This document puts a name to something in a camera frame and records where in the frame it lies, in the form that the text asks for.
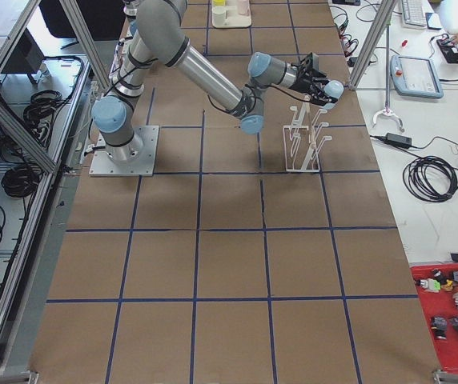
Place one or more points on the black power adapter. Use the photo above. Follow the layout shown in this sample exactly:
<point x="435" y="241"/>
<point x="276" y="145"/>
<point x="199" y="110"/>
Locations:
<point x="398" y="141"/>

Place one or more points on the white wire cup rack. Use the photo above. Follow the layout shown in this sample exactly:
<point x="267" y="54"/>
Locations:
<point x="303" y="140"/>

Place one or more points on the cream serving tray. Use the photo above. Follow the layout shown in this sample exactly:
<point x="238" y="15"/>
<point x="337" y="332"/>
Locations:
<point x="234" y="20"/>

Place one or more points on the white keyboard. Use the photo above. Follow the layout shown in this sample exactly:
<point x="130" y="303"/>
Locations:
<point x="413" y="14"/>

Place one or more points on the light blue ikea cup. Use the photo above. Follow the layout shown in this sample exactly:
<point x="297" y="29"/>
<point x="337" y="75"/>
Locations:
<point x="334" y="89"/>

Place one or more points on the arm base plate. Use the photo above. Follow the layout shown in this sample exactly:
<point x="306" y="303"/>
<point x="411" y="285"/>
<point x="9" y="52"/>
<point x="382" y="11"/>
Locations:
<point x="136" y="158"/>

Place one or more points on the pink ikea cup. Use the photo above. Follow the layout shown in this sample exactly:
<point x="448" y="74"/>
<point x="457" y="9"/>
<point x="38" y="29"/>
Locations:
<point x="243" y="7"/>

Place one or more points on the white ikea cup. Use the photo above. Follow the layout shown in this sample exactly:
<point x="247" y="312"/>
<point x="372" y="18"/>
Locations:
<point x="219" y="16"/>

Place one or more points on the grabber reacher tool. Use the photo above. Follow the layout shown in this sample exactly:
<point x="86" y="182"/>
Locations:
<point x="387" y="112"/>

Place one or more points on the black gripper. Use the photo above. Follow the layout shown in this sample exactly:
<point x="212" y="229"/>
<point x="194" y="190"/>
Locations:
<point x="303" y="84"/>

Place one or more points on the teach pendant tablet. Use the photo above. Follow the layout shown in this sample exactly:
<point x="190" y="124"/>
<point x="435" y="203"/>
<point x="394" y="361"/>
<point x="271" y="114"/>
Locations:
<point x="415" y="77"/>

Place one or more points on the red parts tray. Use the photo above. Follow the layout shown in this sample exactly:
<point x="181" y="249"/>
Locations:
<point x="437" y="288"/>

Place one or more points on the aluminium frame post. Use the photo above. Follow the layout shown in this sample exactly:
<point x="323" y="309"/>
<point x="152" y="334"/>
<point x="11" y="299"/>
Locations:
<point x="381" y="20"/>

